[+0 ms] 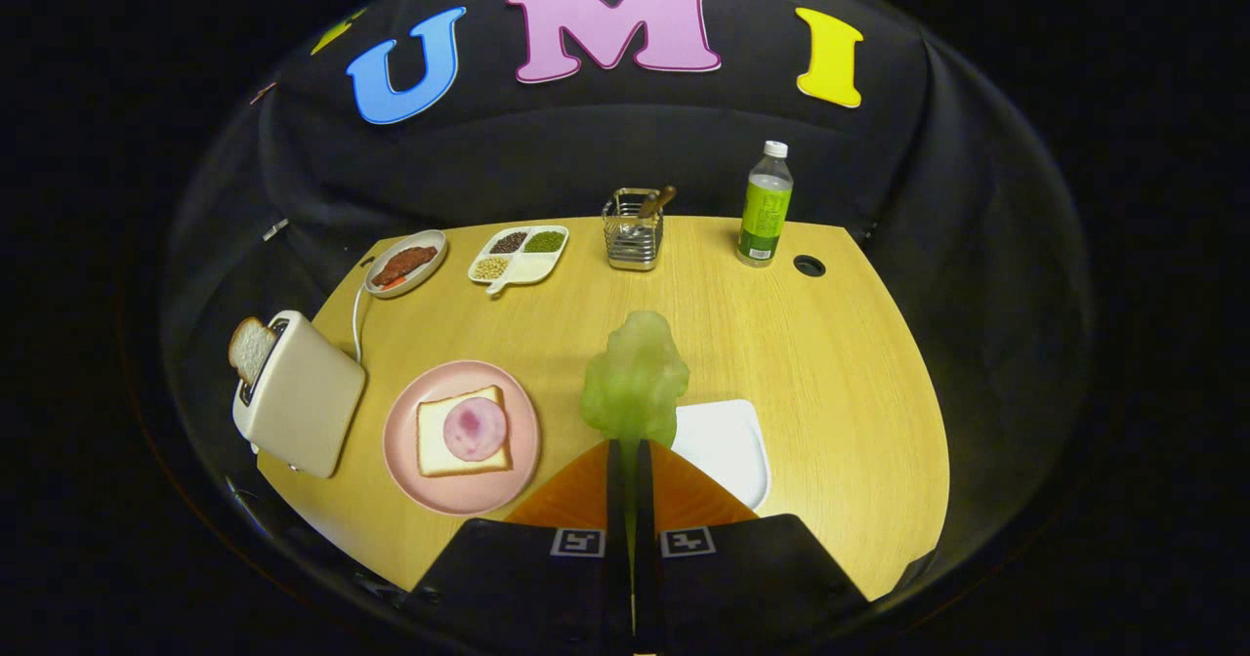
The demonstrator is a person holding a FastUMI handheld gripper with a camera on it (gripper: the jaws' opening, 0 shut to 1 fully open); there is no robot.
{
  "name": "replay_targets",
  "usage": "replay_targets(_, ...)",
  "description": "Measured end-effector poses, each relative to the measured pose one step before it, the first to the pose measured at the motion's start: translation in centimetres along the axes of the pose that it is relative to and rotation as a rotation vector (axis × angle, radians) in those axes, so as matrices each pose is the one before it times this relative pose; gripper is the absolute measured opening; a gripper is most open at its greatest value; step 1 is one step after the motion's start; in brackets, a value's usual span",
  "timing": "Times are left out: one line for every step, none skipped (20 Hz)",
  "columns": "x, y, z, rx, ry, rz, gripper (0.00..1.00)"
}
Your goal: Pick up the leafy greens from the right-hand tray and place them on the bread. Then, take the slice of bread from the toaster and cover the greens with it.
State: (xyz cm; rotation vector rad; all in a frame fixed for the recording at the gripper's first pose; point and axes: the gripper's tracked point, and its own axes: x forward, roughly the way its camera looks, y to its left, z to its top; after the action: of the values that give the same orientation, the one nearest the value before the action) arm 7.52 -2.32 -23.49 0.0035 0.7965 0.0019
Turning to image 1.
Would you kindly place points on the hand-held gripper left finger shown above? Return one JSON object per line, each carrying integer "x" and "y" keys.
{"x": 615, "y": 500}

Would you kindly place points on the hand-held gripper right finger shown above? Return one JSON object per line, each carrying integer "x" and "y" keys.
{"x": 645, "y": 500}

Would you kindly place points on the green lettuce leaf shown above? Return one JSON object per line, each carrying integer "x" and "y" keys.
{"x": 635, "y": 383}

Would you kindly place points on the toasted bread slice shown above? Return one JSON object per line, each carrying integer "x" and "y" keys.
{"x": 251, "y": 348}

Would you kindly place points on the white square plate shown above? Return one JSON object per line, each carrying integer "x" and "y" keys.
{"x": 728, "y": 446}

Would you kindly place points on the pink ham slice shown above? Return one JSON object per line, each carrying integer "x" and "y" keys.
{"x": 476, "y": 430}

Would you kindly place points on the white bread slice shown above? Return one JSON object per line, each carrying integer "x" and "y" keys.
{"x": 432, "y": 446}

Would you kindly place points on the pink round plate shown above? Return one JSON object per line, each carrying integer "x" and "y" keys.
{"x": 410, "y": 461}

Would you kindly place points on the white divided bean dish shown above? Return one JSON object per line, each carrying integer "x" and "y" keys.
{"x": 522, "y": 266}

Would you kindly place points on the metal mesh holder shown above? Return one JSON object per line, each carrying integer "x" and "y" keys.
{"x": 633, "y": 246}

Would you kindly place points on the white round plate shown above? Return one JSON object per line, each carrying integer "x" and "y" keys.
{"x": 430, "y": 270}

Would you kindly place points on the brown wooden utensil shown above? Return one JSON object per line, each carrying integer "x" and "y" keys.
{"x": 656, "y": 202}

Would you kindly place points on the green label plastic bottle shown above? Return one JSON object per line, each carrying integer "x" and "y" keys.
{"x": 764, "y": 217}

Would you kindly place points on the brown meat steak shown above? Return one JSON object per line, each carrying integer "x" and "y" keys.
{"x": 405, "y": 264}

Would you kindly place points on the cream white toaster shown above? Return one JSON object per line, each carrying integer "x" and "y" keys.
{"x": 308, "y": 402}

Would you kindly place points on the black backdrop cloth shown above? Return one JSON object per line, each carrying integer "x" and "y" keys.
{"x": 605, "y": 148}

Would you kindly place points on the silver clip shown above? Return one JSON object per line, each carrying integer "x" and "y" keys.
{"x": 275, "y": 229}

